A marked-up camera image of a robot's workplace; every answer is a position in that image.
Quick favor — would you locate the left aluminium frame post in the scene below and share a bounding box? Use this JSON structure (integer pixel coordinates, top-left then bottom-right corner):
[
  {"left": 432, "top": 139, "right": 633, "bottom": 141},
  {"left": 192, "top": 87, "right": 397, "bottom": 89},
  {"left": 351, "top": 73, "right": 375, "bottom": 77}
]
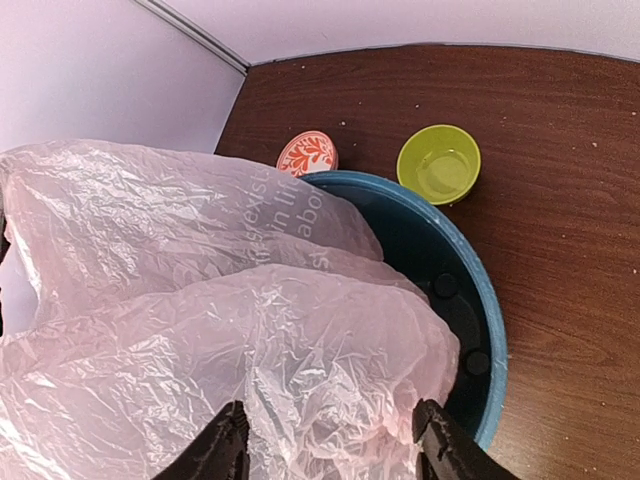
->
[{"left": 134, "top": 0, "right": 250, "bottom": 77}]

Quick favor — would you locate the blue plastic trash bin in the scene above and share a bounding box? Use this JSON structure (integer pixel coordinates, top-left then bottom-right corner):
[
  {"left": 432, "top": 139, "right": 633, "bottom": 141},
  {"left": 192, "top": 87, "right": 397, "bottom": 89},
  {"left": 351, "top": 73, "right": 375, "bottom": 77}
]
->
[{"left": 303, "top": 171, "right": 508, "bottom": 449}]

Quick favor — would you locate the green plastic bowl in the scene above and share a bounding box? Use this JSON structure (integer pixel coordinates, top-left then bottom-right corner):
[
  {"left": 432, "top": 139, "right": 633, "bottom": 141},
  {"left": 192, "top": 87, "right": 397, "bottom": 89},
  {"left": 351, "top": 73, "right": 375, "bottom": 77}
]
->
[{"left": 396, "top": 124, "right": 482, "bottom": 206}]

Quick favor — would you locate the pink plastic trash bag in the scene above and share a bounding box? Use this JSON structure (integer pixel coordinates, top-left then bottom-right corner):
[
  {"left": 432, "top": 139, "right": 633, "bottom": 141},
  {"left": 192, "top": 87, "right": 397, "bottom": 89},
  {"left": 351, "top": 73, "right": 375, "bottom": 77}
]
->
[{"left": 1, "top": 141, "right": 460, "bottom": 479}]

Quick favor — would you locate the red patterned white bowl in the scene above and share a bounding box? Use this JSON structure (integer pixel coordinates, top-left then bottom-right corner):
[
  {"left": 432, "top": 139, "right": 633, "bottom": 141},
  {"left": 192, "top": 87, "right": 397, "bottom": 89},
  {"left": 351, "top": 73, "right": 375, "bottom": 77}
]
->
[{"left": 276, "top": 130, "right": 339, "bottom": 177}]

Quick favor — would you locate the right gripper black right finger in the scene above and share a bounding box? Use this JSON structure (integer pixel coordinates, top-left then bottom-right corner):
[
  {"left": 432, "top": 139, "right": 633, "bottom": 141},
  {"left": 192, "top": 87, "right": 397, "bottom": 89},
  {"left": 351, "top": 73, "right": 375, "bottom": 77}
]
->
[{"left": 412, "top": 399, "right": 517, "bottom": 480}]

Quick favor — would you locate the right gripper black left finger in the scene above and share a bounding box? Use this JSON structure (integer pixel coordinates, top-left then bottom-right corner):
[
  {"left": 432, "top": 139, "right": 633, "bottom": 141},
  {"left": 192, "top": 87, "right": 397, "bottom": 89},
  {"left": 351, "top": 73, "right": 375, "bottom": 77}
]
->
[{"left": 153, "top": 401, "right": 250, "bottom": 480}]

